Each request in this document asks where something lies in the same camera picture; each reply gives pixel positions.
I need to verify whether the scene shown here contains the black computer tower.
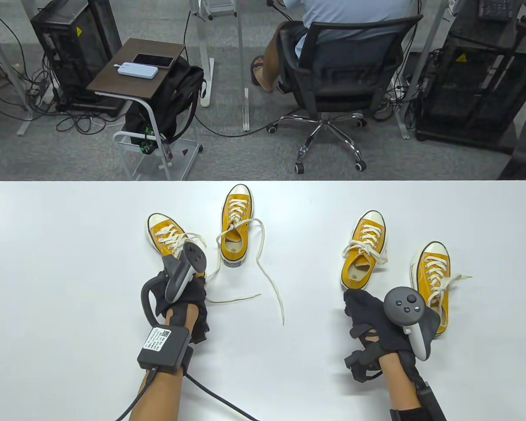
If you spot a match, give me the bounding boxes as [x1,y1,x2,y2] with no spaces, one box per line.
[30,0,122,111]

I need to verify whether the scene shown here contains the white desk leg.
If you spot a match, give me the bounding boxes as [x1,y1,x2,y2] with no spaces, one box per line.
[188,0,214,107]
[0,0,35,136]
[236,0,250,132]
[394,0,448,140]

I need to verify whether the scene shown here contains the black smartphone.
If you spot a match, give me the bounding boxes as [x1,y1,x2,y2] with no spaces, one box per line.
[132,54,175,68]

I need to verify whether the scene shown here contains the green backpack charm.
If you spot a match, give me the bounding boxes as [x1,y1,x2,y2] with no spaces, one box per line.
[139,127,156,155]

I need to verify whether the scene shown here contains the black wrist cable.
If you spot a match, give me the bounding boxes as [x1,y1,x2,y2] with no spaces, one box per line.
[114,368,260,421]

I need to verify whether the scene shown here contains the black mesh office chair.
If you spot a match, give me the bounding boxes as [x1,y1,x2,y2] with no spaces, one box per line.
[267,14,423,173]

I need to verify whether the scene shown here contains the pale blue power bank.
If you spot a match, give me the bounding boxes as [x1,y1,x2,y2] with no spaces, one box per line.
[117,62,159,80]

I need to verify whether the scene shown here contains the tangle of black cables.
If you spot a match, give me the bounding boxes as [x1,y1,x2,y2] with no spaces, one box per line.
[0,9,119,134]
[373,75,421,121]

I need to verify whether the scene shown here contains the person's left forearm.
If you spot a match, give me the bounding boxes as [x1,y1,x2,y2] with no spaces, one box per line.
[127,304,201,421]

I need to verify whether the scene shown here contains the person's right hand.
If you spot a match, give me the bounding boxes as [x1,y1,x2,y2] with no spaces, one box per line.
[344,288,441,385]

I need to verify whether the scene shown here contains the black keyboard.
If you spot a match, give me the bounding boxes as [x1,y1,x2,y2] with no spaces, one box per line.
[478,0,515,22]

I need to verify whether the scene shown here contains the black backpack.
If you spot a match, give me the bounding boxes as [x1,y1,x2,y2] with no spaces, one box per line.
[124,56,206,150]

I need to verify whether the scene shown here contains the brown top side table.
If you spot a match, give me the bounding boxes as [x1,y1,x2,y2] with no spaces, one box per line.
[87,38,203,181]

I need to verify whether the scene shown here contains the person's right forearm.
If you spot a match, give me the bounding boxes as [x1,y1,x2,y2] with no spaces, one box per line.
[379,351,421,413]

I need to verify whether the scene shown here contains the person's left hand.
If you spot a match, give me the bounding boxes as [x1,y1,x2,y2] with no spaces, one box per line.
[154,269,210,346]

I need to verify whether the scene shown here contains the white rolling cart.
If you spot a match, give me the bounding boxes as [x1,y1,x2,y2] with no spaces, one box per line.
[199,0,238,20]

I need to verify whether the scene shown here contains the dark grey handheld controller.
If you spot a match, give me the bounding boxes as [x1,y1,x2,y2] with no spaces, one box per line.
[141,242,208,327]
[384,287,432,361]

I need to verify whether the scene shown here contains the yellow canvas shoe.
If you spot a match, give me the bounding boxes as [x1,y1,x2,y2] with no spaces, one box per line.
[220,184,252,269]
[410,241,451,337]
[341,210,387,293]
[146,213,207,281]

